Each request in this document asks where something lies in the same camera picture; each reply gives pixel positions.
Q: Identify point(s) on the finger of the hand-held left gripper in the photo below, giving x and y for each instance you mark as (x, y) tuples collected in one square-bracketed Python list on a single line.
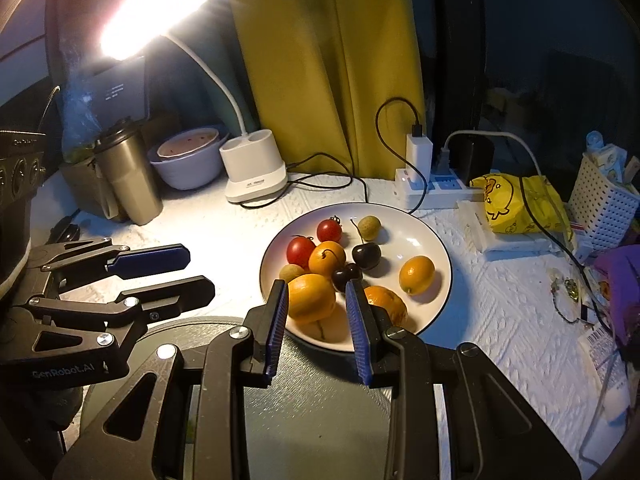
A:
[(170, 295), (145, 262)]

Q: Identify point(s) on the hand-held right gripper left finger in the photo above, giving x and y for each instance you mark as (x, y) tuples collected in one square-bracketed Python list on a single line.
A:
[(276, 335)]

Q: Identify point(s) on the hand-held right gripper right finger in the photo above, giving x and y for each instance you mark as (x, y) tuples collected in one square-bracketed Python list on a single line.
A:
[(357, 335)]

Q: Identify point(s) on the orange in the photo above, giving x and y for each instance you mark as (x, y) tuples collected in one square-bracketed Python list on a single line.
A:
[(387, 305), (310, 300)]

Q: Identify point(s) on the dark cherry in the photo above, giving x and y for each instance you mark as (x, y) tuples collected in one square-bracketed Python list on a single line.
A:
[(346, 276), (366, 255)]

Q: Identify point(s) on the longan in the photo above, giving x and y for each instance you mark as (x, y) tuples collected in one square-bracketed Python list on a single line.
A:
[(291, 274)]

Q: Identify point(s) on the kumquat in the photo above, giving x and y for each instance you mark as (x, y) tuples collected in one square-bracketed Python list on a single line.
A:
[(326, 260), (416, 275)]

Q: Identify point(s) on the grey glass plate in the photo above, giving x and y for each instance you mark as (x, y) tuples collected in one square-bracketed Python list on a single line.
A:
[(310, 410)]

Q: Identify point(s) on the red cherry tomato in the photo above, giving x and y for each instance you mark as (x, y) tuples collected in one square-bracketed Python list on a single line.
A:
[(300, 252), (329, 230)]

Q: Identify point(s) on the white round plate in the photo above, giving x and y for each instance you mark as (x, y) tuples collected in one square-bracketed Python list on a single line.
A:
[(400, 240)]

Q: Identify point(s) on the green small fruit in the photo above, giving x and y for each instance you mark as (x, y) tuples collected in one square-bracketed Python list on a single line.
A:
[(370, 227)]

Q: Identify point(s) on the black key fob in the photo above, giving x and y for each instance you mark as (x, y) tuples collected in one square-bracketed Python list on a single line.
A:
[(65, 230)]

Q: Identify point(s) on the steel tumbler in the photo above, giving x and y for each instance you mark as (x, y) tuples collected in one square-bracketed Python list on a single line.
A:
[(130, 175)]

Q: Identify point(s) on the purple bowl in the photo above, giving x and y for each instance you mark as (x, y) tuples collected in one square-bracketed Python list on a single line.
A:
[(190, 175)]

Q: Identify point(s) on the brown container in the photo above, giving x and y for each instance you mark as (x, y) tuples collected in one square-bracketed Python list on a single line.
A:
[(82, 185)]

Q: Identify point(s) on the pink bowl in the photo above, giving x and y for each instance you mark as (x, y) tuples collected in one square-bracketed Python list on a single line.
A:
[(187, 144)]

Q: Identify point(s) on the white desk lamp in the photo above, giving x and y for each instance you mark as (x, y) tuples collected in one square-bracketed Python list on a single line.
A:
[(252, 170)]

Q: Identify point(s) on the clear plastic bag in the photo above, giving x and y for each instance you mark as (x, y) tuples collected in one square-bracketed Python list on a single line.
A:
[(77, 110)]

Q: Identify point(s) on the white power strip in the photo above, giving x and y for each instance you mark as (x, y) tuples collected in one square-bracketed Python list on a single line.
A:
[(450, 187)]

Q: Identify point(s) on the dark grey case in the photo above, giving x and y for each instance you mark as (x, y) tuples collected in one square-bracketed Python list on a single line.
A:
[(120, 90)]

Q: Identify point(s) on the white tissue pack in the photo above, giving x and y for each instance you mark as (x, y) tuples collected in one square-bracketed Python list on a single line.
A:
[(510, 245)]

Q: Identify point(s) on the white charger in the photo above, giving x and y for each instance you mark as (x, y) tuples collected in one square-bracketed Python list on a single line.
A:
[(417, 152)]

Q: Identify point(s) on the yellow printed bag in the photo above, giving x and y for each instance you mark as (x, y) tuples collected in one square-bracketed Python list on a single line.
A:
[(505, 200)]

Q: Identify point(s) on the black power adapter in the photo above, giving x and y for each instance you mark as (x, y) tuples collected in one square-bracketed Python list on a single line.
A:
[(477, 157)]

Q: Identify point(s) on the white labelled packet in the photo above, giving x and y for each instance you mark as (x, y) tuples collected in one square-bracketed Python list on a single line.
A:
[(600, 360)]

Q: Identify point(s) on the purple bag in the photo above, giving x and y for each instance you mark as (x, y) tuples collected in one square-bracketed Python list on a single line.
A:
[(615, 270)]

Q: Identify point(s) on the yellow curtain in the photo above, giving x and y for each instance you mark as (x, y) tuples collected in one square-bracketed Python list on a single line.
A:
[(330, 60)]

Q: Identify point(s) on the white plastic basket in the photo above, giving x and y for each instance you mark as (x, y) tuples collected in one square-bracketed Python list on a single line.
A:
[(605, 205)]

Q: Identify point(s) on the printed packets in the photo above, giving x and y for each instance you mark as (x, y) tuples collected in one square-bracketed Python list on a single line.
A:
[(607, 157)]

